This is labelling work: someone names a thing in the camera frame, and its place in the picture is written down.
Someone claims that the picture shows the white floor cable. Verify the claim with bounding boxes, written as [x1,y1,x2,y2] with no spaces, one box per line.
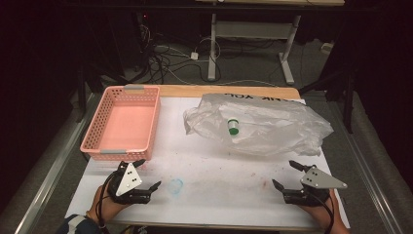
[162,64,281,88]

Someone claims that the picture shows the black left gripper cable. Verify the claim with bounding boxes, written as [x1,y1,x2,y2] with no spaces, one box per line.
[94,170,113,234]

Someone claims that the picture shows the person's left hand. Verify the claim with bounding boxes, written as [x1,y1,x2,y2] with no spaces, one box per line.
[86,184,131,226]

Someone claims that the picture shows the clear printed plastic bag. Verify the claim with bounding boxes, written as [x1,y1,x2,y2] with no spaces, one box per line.
[182,93,335,158]

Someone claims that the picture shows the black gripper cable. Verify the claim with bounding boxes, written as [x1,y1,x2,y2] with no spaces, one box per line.
[94,170,113,234]
[308,189,336,234]

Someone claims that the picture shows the black stand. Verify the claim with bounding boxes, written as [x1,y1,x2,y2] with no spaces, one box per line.
[75,61,90,124]
[298,64,356,135]

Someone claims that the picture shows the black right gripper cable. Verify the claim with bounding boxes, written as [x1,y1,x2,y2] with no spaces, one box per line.
[308,189,336,234]

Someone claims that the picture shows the person's right hand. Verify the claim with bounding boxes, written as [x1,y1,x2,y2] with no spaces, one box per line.
[297,189,353,234]

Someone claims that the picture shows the small plastic bottle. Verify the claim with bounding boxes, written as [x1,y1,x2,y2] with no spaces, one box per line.
[226,118,241,137]

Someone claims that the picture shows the bundle of black floor cables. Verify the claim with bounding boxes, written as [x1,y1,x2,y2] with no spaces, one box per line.
[137,23,223,86]

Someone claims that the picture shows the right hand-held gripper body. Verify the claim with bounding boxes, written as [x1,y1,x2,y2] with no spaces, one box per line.
[281,165,349,208]

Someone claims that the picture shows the white board mat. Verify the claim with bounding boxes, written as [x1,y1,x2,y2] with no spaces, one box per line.
[64,96,352,232]

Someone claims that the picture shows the pink plastic basket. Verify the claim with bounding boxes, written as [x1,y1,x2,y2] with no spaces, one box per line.
[79,85,162,163]

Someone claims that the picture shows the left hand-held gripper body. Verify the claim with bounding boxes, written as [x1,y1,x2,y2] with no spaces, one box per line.
[106,160,154,206]

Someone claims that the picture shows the metal floor rail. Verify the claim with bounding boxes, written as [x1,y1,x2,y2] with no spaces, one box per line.
[325,100,405,234]
[14,93,96,234]

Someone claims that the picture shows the white metal desk frame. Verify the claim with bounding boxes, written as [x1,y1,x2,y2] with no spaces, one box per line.
[194,0,346,86]

